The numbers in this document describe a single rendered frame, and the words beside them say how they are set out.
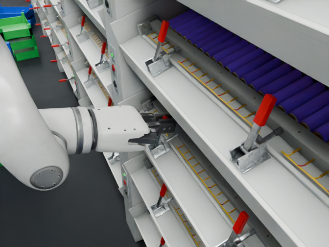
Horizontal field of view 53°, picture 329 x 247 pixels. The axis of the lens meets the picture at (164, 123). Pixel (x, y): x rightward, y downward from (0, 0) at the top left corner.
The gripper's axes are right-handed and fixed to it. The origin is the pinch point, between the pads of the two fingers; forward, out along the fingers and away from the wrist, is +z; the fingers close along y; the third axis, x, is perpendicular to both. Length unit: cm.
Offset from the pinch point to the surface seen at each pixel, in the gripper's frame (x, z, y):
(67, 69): -45, 8, -129
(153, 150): -5.9, -1.8, 1.0
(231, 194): -2.3, 4.0, 19.5
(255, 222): -2.2, 4.1, 26.0
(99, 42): -5, 4, -62
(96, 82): -24, 7, -69
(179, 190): -7.6, -0.6, 11.6
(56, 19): -25, 5, -156
